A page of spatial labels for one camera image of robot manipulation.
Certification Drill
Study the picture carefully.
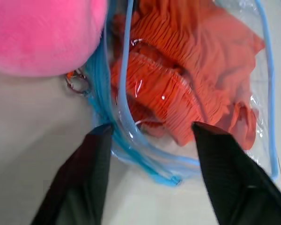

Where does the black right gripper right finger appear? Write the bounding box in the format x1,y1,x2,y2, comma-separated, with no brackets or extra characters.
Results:
192,121,281,225

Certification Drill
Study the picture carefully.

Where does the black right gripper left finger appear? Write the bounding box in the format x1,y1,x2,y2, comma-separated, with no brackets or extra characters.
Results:
30,123,114,225

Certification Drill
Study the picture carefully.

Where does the orange cloth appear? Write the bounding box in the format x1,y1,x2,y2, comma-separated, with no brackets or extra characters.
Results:
110,0,266,150

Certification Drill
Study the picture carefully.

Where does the clear blue-trimmed plastic pouch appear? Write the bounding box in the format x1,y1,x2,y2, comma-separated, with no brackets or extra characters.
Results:
85,0,281,187

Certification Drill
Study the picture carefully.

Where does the pink plush cloth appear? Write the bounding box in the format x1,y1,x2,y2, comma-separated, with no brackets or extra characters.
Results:
0,0,113,78

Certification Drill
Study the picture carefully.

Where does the metal zipper pull ring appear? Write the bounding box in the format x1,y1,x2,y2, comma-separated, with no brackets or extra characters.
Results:
65,68,91,96

